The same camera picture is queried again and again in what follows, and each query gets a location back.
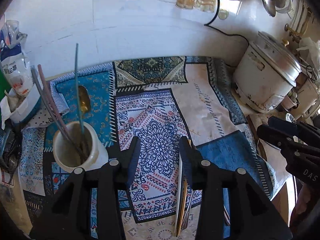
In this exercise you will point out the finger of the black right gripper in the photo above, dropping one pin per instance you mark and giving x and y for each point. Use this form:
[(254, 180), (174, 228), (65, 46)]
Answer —
[(292, 128), (283, 141)]

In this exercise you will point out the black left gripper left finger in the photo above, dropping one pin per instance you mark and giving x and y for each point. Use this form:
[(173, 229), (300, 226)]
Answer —
[(67, 214)]

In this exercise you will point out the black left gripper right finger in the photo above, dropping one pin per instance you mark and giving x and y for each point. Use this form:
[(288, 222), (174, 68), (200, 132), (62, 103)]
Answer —
[(252, 214)]

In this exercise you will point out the pink chopstick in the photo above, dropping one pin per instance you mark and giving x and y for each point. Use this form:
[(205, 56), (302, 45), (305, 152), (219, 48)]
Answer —
[(57, 117)]

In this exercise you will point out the teal chopstick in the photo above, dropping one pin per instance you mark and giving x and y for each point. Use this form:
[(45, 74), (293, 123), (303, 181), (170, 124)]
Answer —
[(83, 141)]

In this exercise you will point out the gold metal spoon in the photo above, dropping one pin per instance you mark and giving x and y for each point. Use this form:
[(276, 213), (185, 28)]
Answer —
[(85, 103)]

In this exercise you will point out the person's right hand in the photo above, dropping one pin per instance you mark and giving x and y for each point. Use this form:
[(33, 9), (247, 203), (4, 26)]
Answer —
[(301, 205)]

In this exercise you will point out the mauve chopstick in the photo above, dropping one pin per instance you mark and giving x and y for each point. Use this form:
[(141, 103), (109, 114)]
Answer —
[(226, 216)]

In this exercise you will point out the white rice cooker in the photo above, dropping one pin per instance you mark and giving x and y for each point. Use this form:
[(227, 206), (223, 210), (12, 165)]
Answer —
[(266, 73)]

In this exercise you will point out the brown chopstick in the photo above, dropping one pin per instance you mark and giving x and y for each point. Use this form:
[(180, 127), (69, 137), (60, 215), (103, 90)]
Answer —
[(186, 215)]

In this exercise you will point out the white ceramic utensil cup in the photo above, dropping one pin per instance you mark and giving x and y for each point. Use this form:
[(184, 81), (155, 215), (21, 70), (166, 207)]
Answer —
[(68, 158)]

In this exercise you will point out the orange chopstick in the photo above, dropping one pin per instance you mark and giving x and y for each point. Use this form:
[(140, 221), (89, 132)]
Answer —
[(182, 207)]

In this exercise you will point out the patterned patchwork table mat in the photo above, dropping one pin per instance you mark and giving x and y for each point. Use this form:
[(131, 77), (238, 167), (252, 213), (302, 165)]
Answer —
[(158, 100)]

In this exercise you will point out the green cutting board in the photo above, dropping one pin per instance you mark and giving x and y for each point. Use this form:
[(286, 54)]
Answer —
[(4, 86)]

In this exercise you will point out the white blue plastic bag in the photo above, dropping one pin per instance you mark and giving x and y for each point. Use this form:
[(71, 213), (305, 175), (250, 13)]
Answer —
[(15, 65)]

